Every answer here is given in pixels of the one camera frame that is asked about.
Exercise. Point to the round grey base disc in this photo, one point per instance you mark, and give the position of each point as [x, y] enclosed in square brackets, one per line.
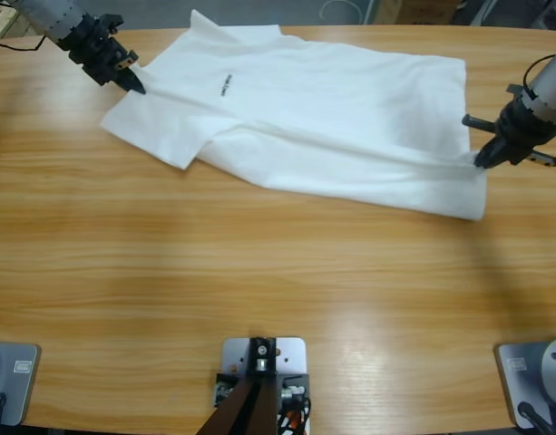
[554, 367]

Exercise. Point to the brown cardboard box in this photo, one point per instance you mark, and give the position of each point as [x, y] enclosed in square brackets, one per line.
[418, 11]

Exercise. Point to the dark camera post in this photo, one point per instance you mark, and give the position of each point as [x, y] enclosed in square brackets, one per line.
[255, 403]

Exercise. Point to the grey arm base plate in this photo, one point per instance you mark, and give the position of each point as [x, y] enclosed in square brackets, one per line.
[19, 376]
[515, 376]

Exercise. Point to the white t-shirt with black logo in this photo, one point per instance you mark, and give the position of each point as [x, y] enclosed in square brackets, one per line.
[305, 113]

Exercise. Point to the dark background equipment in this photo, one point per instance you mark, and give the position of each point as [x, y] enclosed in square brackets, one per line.
[509, 13]

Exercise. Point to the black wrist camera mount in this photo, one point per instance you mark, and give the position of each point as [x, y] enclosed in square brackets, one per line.
[515, 89]
[110, 20]

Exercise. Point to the white mounting block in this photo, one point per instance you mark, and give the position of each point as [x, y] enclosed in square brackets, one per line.
[291, 353]

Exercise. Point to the cardboard box stack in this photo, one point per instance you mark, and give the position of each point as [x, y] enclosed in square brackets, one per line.
[1, 22]

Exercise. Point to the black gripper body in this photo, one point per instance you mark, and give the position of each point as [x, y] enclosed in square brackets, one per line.
[94, 50]
[522, 127]

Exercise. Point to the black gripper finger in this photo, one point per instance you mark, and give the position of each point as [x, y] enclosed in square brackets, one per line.
[487, 151]
[497, 156]
[131, 81]

